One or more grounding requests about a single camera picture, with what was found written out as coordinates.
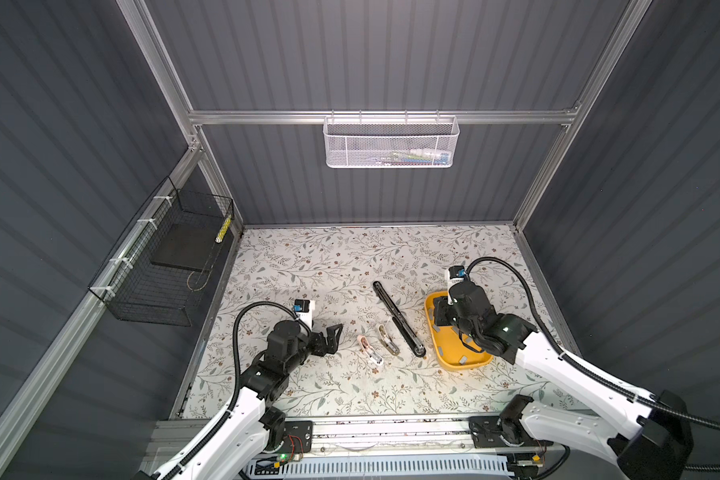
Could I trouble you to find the yellow plastic tray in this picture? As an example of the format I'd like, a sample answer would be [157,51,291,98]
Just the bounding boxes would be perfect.
[424,291,493,372]

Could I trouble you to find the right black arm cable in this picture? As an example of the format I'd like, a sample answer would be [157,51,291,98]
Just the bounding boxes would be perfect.
[464,256,720,472]

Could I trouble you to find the black stapler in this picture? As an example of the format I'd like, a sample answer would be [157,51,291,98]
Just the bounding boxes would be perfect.
[372,281,426,358]

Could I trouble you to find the yellow marker in basket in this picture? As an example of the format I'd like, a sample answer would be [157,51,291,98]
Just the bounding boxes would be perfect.
[214,215,232,244]

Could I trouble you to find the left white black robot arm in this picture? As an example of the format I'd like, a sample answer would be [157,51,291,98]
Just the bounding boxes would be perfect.
[133,320,343,479]

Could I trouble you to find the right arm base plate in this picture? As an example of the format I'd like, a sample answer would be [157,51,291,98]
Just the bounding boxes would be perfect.
[467,415,549,448]

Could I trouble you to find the beige small stapler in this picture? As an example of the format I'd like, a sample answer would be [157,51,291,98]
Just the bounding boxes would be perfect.
[378,325,400,356]

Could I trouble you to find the black pad in basket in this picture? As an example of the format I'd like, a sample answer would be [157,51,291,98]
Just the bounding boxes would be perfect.
[150,223,218,272]

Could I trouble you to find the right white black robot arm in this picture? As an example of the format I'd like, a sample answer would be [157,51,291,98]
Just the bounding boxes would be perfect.
[427,280,694,479]

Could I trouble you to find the aluminium mounting rail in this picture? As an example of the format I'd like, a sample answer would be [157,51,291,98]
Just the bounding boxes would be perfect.
[143,412,625,463]

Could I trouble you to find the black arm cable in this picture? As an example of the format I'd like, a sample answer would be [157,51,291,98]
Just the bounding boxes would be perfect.
[155,301,304,480]
[464,256,720,472]

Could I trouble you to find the items in white basket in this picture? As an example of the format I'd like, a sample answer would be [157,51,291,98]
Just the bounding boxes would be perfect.
[368,148,452,167]

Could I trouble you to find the black wire basket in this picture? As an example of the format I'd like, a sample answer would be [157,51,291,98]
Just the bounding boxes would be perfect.
[89,179,235,327]

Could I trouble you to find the pink small stapler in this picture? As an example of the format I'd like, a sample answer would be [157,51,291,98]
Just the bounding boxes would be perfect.
[357,335,384,368]

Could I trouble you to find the white wire mesh basket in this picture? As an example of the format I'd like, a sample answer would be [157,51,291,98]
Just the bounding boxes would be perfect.
[322,117,460,169]

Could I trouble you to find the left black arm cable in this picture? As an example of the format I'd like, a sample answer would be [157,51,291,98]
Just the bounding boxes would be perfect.
[155,301,304,480]

